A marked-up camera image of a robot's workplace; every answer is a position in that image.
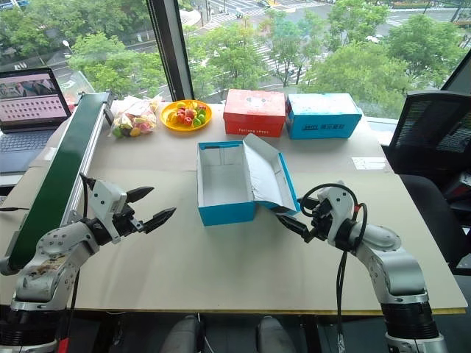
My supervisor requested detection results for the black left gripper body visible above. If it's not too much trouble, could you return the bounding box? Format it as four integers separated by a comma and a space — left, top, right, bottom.
111, 203, 145, 239

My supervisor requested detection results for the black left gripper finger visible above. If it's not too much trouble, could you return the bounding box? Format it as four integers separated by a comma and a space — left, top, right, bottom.
126, 186, 155, 205
141, 207, 177, 235

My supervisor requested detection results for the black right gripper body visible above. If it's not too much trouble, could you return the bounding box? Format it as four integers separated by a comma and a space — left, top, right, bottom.
310, 199, 333, 242

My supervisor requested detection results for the blue shoe box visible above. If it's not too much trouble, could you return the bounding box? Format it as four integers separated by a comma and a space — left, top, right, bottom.
196, 132, 301, 227
286, 93, 364, 140

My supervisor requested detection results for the green conveyor belt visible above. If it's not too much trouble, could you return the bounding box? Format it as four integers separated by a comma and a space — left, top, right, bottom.
0, 90, 116, 277

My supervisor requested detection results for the red shoe box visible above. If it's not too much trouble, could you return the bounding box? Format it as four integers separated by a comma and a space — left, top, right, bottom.
222, 88, 288, 138

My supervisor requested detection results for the white paper label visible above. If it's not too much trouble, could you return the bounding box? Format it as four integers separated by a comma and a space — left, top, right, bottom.
351, 157, 388, 171

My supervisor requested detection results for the clear bag of toy fruit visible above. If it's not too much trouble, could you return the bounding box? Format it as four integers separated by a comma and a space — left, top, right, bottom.
109, 95, 160, 140

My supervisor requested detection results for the yellow plastic plate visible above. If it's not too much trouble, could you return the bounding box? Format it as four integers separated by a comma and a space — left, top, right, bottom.
160, 99, 213, 132

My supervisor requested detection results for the grey rounded shape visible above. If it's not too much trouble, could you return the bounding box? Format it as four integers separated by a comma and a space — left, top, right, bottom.
257, 315, 297, 353
166, 315, 202, 353

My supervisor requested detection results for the dark grey laptop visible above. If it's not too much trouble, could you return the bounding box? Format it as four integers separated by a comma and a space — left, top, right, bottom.
0, 67, 73, 174

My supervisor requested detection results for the black mesh office chair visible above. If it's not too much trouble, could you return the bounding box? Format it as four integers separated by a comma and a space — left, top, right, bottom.
380, 89, 471, 277

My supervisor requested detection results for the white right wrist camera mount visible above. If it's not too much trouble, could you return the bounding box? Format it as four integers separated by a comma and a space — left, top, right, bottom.
317, 180, 356, 247

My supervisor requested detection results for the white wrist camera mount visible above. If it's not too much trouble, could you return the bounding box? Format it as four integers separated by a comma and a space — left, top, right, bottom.
89, 179, 129, 246
317, 180, 356, 247

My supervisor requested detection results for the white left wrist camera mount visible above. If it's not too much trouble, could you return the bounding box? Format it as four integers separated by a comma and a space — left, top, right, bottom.
89, 179, 129, 246

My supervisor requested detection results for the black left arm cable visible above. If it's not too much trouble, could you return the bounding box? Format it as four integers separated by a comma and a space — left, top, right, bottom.
60, 173, 93, 353

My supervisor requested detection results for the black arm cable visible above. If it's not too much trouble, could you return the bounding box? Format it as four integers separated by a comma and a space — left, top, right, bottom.
60, 173, 93, 353
300, 182, 369, 334

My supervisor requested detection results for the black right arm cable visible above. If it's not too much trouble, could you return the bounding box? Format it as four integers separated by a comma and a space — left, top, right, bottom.
300, 182, 369, 334

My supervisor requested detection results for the black window frame pillar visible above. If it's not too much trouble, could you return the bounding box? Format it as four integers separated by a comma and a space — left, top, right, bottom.
145, 0, 195, 103

